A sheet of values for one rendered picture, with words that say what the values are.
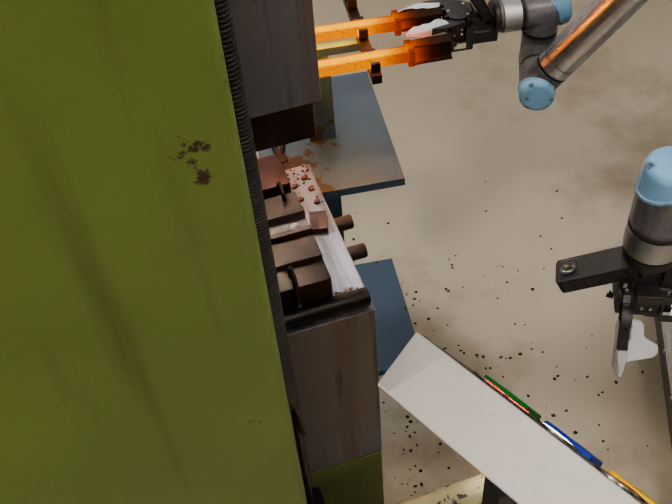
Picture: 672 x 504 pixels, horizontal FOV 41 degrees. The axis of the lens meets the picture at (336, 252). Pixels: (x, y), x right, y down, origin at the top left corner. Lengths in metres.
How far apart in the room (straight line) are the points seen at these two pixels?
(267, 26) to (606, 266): 0.57
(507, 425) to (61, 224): 0.52
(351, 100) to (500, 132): 1.12
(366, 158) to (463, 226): 0.91
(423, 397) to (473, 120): 2.27
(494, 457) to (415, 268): 1.76
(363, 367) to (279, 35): 0.71
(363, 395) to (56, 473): 0.71
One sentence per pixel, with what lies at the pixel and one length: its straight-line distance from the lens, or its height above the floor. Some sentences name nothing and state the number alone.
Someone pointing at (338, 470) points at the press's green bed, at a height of 0.45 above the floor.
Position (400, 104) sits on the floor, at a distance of 3.30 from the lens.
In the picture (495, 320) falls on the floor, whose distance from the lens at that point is 2.61.
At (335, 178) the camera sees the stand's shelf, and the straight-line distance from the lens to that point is 1.95.
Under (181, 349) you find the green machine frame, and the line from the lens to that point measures 0.93.
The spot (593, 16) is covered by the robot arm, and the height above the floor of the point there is 1.05.
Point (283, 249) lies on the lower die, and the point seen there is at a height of 0.99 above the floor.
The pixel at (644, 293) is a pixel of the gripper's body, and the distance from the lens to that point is 1.30.
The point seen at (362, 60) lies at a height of 0.99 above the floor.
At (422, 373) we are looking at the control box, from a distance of 1.04.
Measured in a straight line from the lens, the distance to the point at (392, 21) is 1.92.
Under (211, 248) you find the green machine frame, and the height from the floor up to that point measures 1.45.
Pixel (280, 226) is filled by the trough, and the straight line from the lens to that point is 1.49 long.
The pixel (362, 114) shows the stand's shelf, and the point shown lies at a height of 0.72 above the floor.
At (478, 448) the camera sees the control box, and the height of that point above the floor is 1.17.
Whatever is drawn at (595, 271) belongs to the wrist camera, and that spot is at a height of 1.09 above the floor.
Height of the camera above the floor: 2.04
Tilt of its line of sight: 47 degrees down
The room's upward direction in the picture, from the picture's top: 5 degrees counter-clockwise
